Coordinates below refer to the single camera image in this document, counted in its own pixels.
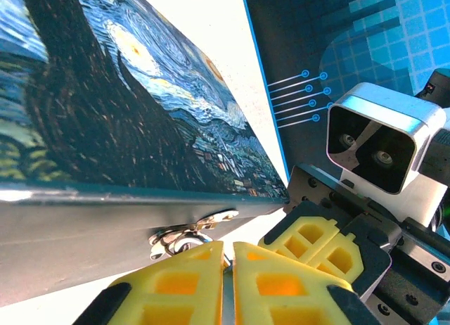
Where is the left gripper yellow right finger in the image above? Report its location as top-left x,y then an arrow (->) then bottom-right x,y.
231,240 -> 383,325

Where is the silver metal clasp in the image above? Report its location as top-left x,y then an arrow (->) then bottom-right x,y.
147,226 -> 235,273

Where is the starry night printed tin box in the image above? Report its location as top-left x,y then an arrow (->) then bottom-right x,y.
0,0 -> 291,309

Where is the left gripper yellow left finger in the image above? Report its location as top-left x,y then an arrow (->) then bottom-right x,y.
72,240 -> 226,325

